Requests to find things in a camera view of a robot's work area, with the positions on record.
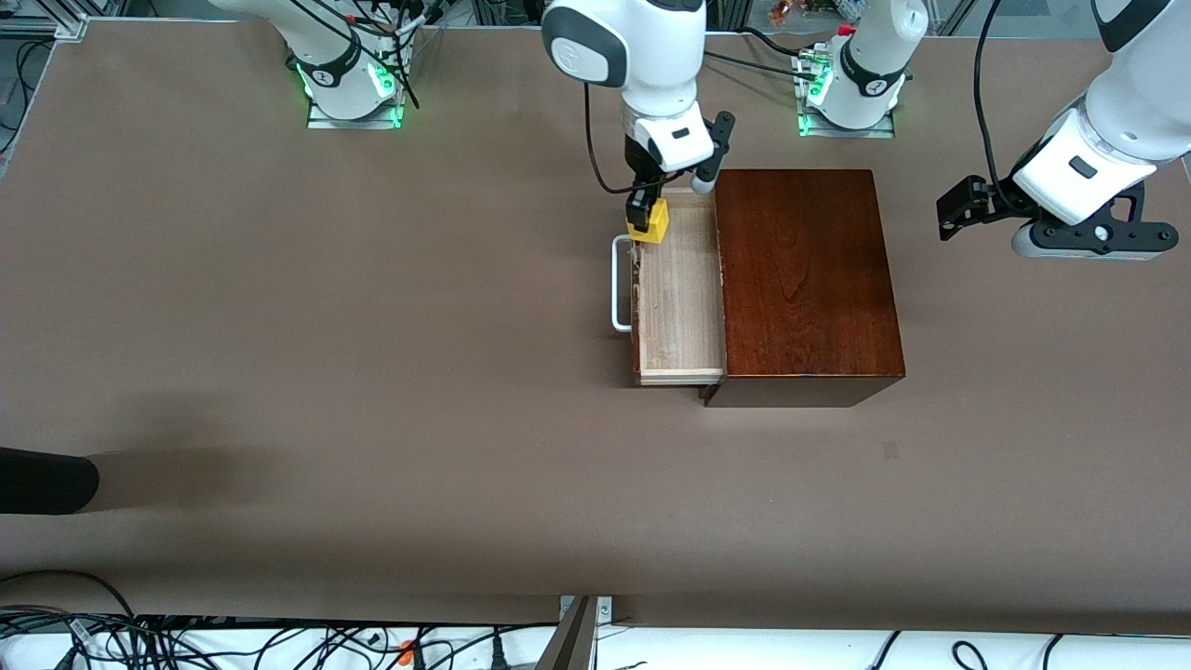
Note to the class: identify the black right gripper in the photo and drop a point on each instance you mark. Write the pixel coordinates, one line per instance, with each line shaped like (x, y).
(641, 179)

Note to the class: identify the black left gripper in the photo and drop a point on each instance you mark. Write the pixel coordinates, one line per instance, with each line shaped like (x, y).
(997, 199)

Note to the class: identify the yellow cube block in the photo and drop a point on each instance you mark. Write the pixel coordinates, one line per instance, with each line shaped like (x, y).
(656, 223)

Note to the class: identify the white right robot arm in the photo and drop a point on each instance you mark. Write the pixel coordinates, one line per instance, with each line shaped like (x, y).
(651, 56)

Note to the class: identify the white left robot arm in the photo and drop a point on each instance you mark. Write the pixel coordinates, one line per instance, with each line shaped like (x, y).
(1135, 102)

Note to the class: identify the dark wooden drawer cabinet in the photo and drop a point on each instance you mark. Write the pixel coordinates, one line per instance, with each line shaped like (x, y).
(809, 279)

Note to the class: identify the brown paper table cover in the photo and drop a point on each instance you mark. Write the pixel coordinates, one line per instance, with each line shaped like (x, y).
(465, 484)

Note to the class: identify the grey metal bar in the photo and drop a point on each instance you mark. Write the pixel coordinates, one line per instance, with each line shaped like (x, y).
(568, 642)

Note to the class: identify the black rounded cylinder object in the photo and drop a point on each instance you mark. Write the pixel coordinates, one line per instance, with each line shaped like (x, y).
(46, 481)

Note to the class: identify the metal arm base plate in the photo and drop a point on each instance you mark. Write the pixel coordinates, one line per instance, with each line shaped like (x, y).
(321, 121)
(884, 130)

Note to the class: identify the metal bracket plate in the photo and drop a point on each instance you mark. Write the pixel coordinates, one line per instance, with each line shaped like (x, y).
(605, 609)

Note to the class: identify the aluminium frame profile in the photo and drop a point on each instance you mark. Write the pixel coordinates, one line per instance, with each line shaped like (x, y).
(56, 28)

